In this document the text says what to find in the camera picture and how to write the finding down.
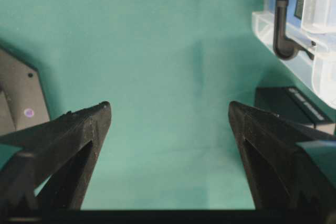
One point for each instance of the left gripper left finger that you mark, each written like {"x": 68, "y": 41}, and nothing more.
{"x": 52, "y": 167}

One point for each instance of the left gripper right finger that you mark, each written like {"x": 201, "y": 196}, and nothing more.
{"x": 290, "y": 168}

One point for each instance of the black box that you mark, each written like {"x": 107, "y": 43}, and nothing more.
{"x": 293, "y": 105}

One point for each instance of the clear plastic storage case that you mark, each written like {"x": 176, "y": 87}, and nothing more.
{"x": 308, "y": 51}

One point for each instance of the green table cloth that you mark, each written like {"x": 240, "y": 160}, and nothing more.
{"x": 169, "y": 69}

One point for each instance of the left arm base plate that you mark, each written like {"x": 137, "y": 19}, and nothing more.
{"x": 23, "y": 102}

